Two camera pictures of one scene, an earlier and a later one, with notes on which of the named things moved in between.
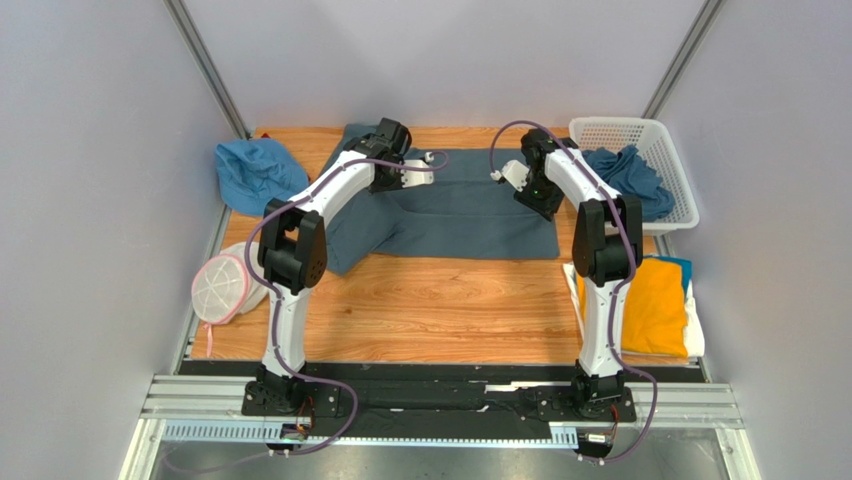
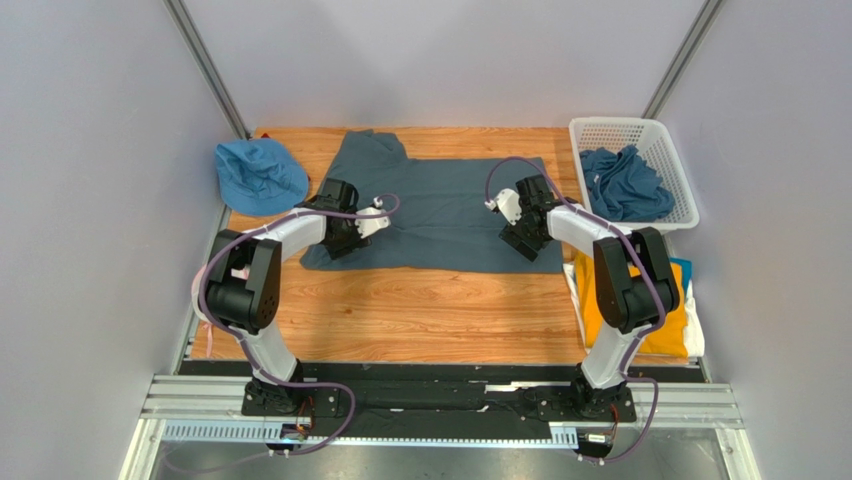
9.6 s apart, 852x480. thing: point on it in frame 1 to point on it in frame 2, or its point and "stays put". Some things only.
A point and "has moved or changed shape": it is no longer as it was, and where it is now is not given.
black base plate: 433,400 stays put
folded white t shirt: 695,344 stays put
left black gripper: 397,185 to 356,242
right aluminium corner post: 685,54 stays put
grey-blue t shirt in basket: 630,174 stays put
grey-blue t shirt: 471,209 has moved or changed shape
